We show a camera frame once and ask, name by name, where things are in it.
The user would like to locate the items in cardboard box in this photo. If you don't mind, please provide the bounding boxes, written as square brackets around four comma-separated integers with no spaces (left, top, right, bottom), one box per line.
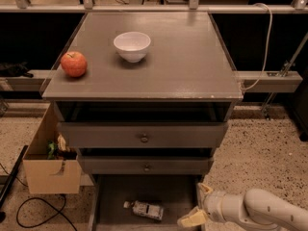
[47,135,71,160]

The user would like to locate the grey bottom drawer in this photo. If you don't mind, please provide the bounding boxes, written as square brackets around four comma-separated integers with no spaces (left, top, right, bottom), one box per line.
[87,175,202,231]

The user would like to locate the black bar on floor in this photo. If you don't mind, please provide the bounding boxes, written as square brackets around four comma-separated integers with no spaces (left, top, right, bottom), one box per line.
[0,145,28,208]

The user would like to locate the grey middle drawer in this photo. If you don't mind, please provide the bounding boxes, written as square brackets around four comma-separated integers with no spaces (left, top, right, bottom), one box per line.
[78,156,213,175]

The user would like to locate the grey drawer cabinet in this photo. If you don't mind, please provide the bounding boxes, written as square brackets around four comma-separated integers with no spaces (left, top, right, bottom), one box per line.
[41,11,244,231]

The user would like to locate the black floor cable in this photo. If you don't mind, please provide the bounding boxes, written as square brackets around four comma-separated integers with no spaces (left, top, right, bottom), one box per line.
[15,194,78,231]

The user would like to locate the clear plastic water bottle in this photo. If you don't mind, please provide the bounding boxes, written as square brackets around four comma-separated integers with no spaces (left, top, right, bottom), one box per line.
[123,200,164,221]

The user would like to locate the grey drawer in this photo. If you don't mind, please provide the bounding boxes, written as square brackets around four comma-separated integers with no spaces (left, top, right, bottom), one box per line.
[87,175,202,231]
[78,156,213,175]
[58,122,228,148]

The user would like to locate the red apple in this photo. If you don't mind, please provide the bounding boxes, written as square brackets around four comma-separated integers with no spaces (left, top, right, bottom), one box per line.
[61,51,88,78]

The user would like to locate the white bowl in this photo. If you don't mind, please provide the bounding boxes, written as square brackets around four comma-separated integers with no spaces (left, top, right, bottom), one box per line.
[114,32,151,63]

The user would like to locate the metal frame rail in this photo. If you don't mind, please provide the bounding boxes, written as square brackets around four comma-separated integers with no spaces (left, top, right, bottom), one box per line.
[0,5,308,14]

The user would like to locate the grey top drawer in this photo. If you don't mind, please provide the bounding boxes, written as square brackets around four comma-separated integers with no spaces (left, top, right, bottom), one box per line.
[58,122,228,148]

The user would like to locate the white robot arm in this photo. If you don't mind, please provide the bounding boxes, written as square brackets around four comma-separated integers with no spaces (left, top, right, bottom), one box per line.
[177,183,308,231]

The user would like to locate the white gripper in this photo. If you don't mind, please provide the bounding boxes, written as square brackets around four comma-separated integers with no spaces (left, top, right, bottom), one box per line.
[177,183,226,228]

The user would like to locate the cardboard box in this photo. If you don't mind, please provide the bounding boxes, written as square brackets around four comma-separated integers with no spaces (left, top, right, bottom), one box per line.
[23,106,81,194]

